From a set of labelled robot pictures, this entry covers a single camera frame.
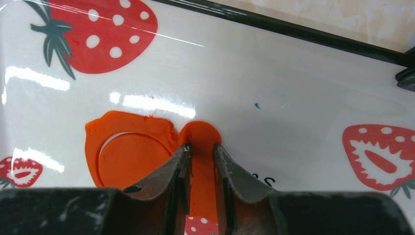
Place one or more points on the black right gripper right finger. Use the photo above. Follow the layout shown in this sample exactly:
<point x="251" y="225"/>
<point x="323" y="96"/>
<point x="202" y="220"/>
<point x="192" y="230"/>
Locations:
<point x="247" y="206"/>

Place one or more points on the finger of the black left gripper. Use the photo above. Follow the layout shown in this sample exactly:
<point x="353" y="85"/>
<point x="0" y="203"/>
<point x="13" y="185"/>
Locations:
<point x="406" y="79"/>

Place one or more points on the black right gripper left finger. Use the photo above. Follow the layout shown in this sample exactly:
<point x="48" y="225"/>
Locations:
<point x="155" y="205"/>

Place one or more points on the orange dough scrap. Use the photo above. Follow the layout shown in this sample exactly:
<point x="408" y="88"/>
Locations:
<point x="201" y="135"/>

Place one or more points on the orange dough disc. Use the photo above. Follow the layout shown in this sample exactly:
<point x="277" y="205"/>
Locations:
<point x="128" y="158"/>

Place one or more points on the white strawberry enamel tray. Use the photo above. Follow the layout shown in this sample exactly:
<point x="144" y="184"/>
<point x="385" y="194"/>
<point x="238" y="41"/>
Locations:
<point x="298" y="108"/>

